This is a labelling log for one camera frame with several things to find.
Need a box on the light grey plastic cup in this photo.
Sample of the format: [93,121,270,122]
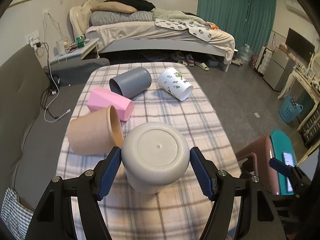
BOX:
[121,122,190,194]

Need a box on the brown paper cup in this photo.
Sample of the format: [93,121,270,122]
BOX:
[67,106,124,155]

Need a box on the pink faceted cup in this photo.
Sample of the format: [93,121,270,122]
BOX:
[87,87,134,121]

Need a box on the white cactus print cup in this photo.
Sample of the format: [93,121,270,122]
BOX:
[157,67,193,101]

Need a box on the dark grey cup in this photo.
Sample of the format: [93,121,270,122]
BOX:
[109,67,152,99]

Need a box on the smartphone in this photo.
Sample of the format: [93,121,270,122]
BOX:
[283,152,295,193]

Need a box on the pink stool teal seat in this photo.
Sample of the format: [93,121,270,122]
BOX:
[235,129,298,197]

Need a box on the blue gingham cloth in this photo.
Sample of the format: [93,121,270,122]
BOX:
[1,188,34,239]

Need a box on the blue laundry basket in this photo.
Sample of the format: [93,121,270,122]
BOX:
[278,95,303,124]

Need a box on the grey mini fridge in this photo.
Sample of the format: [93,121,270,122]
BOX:
[263,50,295,92]

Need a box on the water jug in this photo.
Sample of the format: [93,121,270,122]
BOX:
[239,44,253,64]

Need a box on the black television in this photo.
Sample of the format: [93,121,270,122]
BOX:
[285,28,315,63]

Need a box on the grey sofa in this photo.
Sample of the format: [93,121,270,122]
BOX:
[1,45,110,210]

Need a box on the green slipper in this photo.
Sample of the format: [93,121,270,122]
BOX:
[194,61,209,71]

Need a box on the patterned baby mat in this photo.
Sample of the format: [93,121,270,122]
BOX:
[155,18,213,42]

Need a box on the green curtain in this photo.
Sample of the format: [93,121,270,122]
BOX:
[197,0,277,55]

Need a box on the air conditioner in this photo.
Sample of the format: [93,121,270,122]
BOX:
[286,0,309,18]

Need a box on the white nightstand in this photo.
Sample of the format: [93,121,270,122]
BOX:
[49,38,100,64]

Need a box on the white tumbler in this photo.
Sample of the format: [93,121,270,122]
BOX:
[56,40,65,55]

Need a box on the green soda can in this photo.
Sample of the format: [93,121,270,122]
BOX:
[75,36,85,48]

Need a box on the bed with beige sheet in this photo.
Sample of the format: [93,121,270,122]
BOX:
[69,0,235,70]

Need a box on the checkered pillow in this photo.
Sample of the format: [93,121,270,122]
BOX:
[90,11,153,26]

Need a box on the beige pillow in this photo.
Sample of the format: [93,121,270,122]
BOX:
[91,2,137,14]

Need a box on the white charging cable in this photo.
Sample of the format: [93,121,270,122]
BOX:
[43,64,72,124]

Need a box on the wall power outlet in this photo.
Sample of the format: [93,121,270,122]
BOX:
[25,30,40,51]

